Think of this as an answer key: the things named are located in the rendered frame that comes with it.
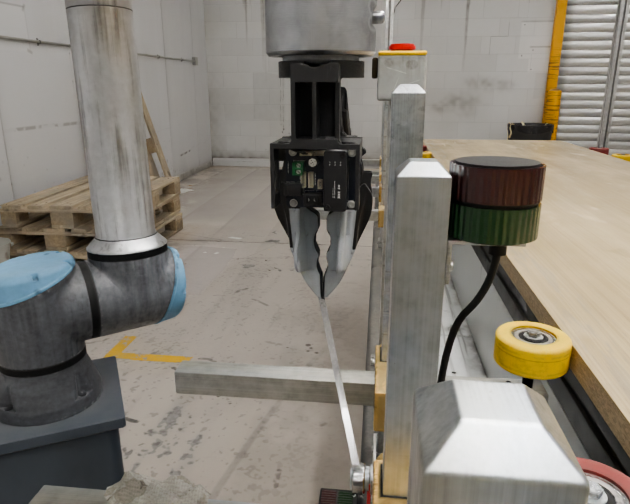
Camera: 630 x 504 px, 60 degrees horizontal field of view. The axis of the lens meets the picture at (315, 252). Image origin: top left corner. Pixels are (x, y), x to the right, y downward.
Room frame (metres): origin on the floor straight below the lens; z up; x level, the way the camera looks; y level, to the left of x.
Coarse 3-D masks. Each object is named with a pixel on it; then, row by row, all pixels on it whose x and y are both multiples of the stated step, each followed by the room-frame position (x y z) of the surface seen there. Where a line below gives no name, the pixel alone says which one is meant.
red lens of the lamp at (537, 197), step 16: (464, 176) 0.34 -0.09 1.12; (480, 176) 0.33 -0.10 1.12; (496, 176) 0.33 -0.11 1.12; (512, 176) 0.33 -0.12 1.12; (528, 176) 0.33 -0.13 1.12; (544, 176) 0.34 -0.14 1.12; (464, 192) 0.34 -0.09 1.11; (480, 192) 0.33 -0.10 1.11; (496, 192) 0.33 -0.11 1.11; (512, 192) 0.33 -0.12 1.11; (528, 192) 0.33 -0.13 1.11
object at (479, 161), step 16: (464, 160) 0.36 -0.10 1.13; (480, 160) 0.36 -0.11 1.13; (496, 160) 0.36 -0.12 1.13; (512, 160) 0.36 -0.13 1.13; (528, 160) 0.36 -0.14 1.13; (496, 208) 0.33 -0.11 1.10; (512, 208) 0.33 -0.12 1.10; (528, 208) 0.33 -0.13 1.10; (448, 240) 0.34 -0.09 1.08; (448, 256) 0.34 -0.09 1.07; (496, 256) 0.35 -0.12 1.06; (448, 272) 0.34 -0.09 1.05; (480, 288) 0.36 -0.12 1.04; (448, 336) 0.36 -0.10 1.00; (448, 352) 0.36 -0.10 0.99
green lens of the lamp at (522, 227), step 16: (464, 208) 0.34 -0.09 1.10; (480, 208) 0.33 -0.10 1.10; (464, 224) 0.34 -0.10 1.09; (480, 224) 0.33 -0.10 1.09; (496, 224) 0.33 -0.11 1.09; (512, 224) 0.33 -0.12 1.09; (528, 224) 0.33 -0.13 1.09; (464, 240) 0.34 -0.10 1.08; (480, 240) 0.33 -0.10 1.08; (496, 240) 0.33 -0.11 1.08; (512, 240) 0.33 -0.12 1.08; (528, 240) 0.33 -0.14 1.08
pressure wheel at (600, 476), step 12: (588, 468) 0.33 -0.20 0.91; (600, 468) 0.33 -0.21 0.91; (612, 468) 0.33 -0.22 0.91; (588, 480) 0.31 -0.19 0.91; (600, 480) 0.32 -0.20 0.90; (612, 480) 0.32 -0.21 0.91; (624, 480) 0.32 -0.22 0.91; (600, 492) 0.30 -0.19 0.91; (612, 492) 0.31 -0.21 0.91; (624, 492) 0.31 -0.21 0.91
